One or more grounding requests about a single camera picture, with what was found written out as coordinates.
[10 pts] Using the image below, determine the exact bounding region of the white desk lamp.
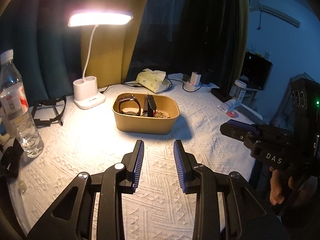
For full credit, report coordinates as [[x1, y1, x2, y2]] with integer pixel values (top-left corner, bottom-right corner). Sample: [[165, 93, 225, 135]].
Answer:
[[68, 10, 133, 110]]

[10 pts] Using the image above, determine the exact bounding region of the white air conditioner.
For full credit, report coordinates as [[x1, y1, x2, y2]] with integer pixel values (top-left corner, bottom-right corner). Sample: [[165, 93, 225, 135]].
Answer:
[[259, 4, 300, 28]]

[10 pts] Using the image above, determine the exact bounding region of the clear jar white lid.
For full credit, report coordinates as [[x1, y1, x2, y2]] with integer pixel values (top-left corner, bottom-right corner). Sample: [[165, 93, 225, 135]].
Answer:
[[231, 79, 248, 103]]

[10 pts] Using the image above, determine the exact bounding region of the black lamp cable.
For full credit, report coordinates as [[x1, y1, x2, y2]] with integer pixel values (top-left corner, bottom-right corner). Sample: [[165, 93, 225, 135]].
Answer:
[[99, 81, 145, 93]]

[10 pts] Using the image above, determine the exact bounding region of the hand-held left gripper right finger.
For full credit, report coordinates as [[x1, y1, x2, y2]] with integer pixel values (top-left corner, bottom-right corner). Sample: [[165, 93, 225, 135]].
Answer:
[[173, 140, 288, 240]]

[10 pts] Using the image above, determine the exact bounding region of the white textured tablecloth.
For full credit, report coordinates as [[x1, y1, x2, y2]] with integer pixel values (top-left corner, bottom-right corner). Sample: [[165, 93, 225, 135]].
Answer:
[[7, 72, 263, 240]]

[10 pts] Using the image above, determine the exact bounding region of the white tube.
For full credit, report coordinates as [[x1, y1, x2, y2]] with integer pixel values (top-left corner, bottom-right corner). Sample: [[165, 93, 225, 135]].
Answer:
[[219, 99, 237, 110]]

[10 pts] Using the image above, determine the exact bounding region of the clear plastic water bottle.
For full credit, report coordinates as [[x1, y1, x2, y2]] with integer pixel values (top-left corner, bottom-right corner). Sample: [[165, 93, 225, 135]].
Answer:
[[0, 49, 44, 158]]

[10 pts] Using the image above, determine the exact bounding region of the white power strip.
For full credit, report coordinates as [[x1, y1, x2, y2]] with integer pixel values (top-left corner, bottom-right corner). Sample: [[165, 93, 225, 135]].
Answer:
[[184, 81, 220, 93]]

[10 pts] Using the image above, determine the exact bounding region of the person's right hand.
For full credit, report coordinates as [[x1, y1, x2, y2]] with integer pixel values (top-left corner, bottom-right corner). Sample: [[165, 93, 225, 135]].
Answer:
[[269, 166, 298, 205]]

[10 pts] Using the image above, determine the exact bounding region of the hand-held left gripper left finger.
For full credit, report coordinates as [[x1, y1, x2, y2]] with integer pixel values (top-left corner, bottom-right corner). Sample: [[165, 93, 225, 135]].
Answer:
[[26, 140, 145, 240]]

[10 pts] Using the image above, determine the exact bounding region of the dark blue curtain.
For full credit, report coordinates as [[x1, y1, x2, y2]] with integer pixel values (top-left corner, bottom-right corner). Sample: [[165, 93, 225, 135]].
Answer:
[[0, 0, 85, 108]]

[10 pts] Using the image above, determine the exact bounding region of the black clamp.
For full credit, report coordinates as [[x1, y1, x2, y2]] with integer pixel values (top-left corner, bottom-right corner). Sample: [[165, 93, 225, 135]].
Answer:
[[0, 139, 21, 178]]

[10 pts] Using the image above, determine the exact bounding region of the yellow curtain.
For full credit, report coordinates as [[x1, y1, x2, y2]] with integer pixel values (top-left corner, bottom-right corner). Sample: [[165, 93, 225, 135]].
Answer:
[[235, 0, 250, 80], [80, 0, 153, 93]]

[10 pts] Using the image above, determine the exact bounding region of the black monitor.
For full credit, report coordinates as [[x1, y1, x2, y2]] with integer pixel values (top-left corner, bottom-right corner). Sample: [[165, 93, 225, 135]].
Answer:
[[241, 51, 273, 90]]

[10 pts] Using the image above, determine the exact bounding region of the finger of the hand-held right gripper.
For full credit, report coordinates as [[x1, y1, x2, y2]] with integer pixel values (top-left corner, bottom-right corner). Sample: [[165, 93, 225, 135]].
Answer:
[[226, 119, 262, 133], [220, 124, 255, 143]]

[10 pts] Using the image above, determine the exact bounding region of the black dial wrist watch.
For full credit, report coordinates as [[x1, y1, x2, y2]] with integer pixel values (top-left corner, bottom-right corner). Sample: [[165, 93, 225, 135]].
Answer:
[[143, 94, 157, 117]]

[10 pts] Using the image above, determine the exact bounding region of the yellow plastic container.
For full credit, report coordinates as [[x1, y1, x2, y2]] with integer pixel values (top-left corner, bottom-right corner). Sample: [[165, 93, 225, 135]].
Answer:
[[112, 92, 180, 135]]

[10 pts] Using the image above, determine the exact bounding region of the silver watch black leather strap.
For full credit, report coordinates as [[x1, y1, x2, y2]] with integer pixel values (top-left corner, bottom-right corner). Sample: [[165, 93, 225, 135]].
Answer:
[[117, 94, 140, 117]]

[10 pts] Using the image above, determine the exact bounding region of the white charger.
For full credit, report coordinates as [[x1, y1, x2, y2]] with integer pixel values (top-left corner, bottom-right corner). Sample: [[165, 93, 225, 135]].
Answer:
[[190, 72, 201, 86]]

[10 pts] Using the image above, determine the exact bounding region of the green printed tissue pack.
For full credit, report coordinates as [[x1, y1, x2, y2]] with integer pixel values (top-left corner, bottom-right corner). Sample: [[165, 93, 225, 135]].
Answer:
[[136, 69, 168, 93]]

